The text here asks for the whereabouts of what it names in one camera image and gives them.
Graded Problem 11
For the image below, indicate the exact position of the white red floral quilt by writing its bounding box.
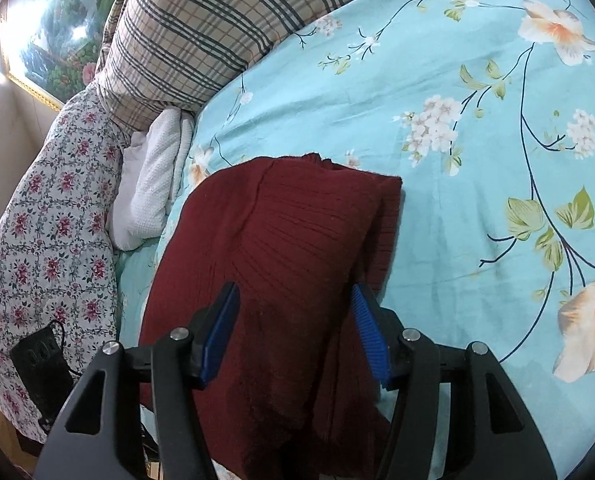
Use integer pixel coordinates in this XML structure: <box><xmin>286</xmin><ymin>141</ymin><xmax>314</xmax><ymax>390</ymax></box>
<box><xmin>0</xmin><ymin>87</ymin><xmax>128</xmax><ymax>446</ymax></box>

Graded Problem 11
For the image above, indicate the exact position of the gold framed landscape painting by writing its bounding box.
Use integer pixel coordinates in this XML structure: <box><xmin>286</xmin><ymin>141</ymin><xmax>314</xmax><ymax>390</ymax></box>
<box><xmin>0</xmin><ymin>0</ymin><xmax>128</xmax><ymax>111</ymax></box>

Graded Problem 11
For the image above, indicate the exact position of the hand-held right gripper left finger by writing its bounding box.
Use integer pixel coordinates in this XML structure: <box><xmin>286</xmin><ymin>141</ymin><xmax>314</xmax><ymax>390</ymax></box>
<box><xmin>36</xmin><ymin>281</ymin><xmax>241</xmax><ymax>480</ymax></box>

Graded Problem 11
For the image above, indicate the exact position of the beige plaid quilt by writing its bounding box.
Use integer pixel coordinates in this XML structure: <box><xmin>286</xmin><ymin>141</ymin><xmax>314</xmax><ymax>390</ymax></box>
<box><xmin>96</xmin><ymin>0</ymin><xmax>458</xmax><ymax>136</ymax></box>

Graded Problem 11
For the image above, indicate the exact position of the white textured towel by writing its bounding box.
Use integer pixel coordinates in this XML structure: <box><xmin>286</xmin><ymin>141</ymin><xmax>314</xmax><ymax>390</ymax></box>
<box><xmin>108</xmin><ymin>108</ymin><xmax>195</xmax><ymax>252</ymax></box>

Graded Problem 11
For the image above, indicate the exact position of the dark red knit sweater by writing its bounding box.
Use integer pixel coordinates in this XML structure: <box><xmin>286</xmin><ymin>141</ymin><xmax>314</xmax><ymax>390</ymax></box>
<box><xmin>138</xmin><ymin>152</ymin><xmax>404</xmax><ymax>480</ymax></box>

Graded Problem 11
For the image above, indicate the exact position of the light blue floral bed sheet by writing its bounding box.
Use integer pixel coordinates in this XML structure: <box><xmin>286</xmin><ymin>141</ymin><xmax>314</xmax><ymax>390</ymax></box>
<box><xmin>114</xmin><ymin>0</ymin><xmax>595</xmax><ymax>480</ymax></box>

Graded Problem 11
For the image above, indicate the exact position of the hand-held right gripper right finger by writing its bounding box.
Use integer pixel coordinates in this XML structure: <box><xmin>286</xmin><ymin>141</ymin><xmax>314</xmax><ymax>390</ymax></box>
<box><xmin>351</xmin><ymin>282</ymin><xmax>558</xmax><ymax>480</ymax></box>

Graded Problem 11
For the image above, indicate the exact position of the black device with cord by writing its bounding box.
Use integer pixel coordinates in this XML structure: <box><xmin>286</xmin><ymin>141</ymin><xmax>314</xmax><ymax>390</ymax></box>
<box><xmin>10</xmin><ymin>320</ymin><xmax>75</xmax><ymax>428</ymax></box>

